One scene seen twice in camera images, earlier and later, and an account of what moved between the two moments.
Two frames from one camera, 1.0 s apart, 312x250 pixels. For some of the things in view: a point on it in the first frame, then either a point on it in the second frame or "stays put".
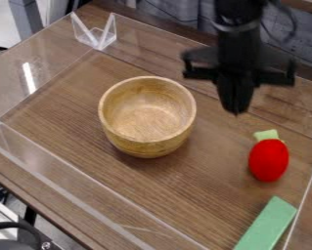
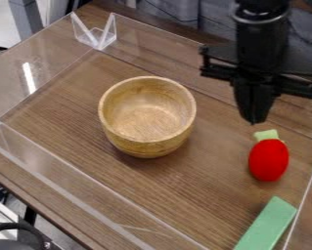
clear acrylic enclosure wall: [171, 139] stays put
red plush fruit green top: [268, 156] stays put
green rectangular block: [268, 227] stays put
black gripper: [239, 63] -> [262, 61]
